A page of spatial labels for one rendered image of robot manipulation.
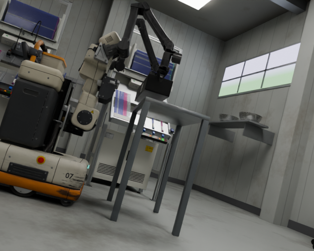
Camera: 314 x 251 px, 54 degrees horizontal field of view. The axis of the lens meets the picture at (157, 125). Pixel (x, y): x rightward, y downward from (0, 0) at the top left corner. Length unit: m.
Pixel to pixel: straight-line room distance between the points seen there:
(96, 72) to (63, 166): 0.71
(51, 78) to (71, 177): 0.63
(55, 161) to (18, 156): 0.21
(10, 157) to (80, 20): 5.74
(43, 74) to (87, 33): 5.39
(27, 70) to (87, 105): 0.44
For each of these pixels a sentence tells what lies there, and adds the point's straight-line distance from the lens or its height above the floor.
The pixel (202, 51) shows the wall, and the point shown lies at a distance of 8.25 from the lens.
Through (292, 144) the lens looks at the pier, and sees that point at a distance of 5.00.
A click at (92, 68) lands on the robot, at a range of 2.25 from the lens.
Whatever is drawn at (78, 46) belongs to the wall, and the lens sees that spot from 7.30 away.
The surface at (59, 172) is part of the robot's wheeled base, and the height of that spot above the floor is 0.20.
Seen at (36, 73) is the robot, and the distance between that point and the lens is 2.07.
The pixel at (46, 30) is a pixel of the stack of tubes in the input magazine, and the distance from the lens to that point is 3.72.
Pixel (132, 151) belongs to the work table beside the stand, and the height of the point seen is 0.44.
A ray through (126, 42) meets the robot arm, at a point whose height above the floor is 1.12.
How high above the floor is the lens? 0.43
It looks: 6 degrees up
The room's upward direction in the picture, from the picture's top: 16 degrees clockwise
